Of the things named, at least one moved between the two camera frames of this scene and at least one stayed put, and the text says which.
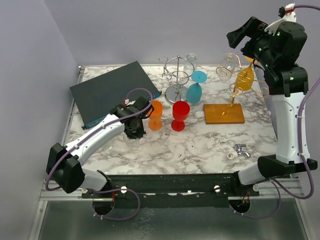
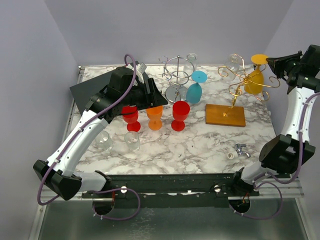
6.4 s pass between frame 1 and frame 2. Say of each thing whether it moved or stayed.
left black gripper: moved
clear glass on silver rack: stayed
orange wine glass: stayed
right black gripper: moved
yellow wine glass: moved
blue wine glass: stayed
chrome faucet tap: stayed
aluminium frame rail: stayed
